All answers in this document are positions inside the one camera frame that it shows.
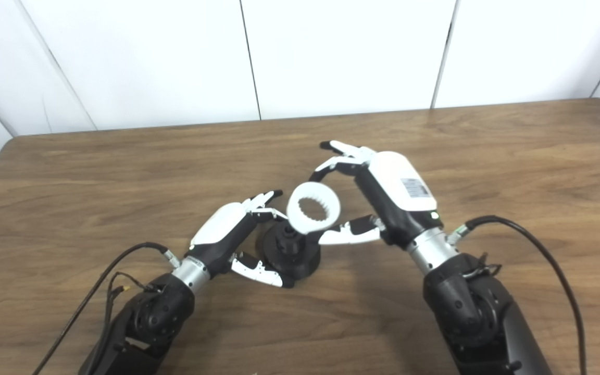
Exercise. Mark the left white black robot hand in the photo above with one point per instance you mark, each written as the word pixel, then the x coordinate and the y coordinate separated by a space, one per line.
pixel 222 224

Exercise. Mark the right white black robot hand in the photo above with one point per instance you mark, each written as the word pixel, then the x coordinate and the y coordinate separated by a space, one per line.
pixel 399 187

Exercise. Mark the round black plastic part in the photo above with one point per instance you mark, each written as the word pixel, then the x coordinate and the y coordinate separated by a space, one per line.
pixel 292 255

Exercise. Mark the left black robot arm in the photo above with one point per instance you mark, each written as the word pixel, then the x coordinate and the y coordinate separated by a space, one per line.
pixel 149 323

